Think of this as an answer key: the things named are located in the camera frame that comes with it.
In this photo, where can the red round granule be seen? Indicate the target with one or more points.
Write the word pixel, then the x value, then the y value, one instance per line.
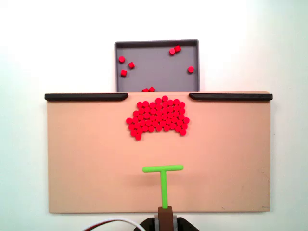
pixel 190 69
pixel 145 90
pixel 124 73
pixel 177 48
pixel 172 51
pixel 151 89
pixel 131 65
pixel 122 59

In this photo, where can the green T-shaped pusher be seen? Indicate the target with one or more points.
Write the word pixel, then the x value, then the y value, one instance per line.
pixel 163 187

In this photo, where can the brown tool holder block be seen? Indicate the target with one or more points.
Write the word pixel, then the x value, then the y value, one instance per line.
pixel 165 219

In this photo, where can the pile of red granules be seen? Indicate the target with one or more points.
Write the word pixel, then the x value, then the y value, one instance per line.
pixel 158 118

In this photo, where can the grey rectangular container tray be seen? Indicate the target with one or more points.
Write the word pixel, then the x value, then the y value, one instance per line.
pixel 156 72

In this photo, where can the beige flat board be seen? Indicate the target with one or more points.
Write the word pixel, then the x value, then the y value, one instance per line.
pixel 216 156

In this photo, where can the black edge rail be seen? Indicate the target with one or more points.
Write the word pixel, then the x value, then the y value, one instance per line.
pixel 84 97
pixel 231 97

